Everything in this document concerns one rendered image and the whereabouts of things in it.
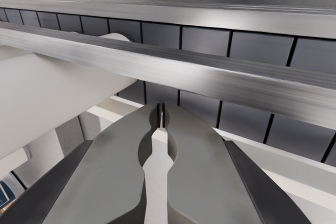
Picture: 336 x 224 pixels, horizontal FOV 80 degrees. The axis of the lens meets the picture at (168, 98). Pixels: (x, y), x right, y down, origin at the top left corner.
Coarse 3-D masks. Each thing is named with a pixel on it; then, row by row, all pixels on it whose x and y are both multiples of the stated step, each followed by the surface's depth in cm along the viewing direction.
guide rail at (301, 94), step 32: (0, 32) 13; (32, 32) 11; (64, 32) 11; (96, 64) 10; (128, 64) 8; (160, 64) 8; (192, 64) 7; (224, 64) 7; (256, 64) 7; (224, 96) 7; (256, 96) 6; (288, 96) 6; (320, 96) 5
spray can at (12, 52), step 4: (76, 32) 21; (80, 32) 21; (0, 48) 16; (4, 48) 16; (8, 48) 16; (12, 48) 16; (16, 48) 16; (0, 52) 15; (4, 52) 15; (8, 52) 16; (12, 52) 16; (16, 52) 16; (20, 52) 16; (24, 52) 16; (28, 52) 16; (0, 56) 15; (4, 56) 15; (8, 56) 15; (12, 56) 15
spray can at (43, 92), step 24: (0, 72) 10; (24, 72) 11; (48, 72) 12; (72, 72) 13; (96, 72) 14; (0, 96) 10; (24, 96) 11; (48, 96) 12; (72, 96) 13; (96, 96) 15; (0, 120) 10; (24, 120) 11; (48, 120) 12; (0, 144) 10; (24, 144) 12
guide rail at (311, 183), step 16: (96, 112) 20; (112, 112) 19; (128, 112) 19; (160, 128) 16; (240, 144) 15; (256, 160) 13; (272, 160) 13; (288, 160) 13; (272, 176) 13; (288, 176) 12; (304, 176) 12; (320, 176) 12; (304, 192) 12; (320, 192) 12
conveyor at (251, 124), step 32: (96, 32) 20; (128, 32) 18; (160, 32) 16; (192, 32) 15; (224, 32) 14; (256, 32) 16; (288, 64) 13; (320, 64) 12; (128, 96) 22; (160, 96) 19; (192, 96) 18; (224, 128) 17; (256, 128) 16; (288, 128) 14; (320, 128) 13; (320, 160) 14
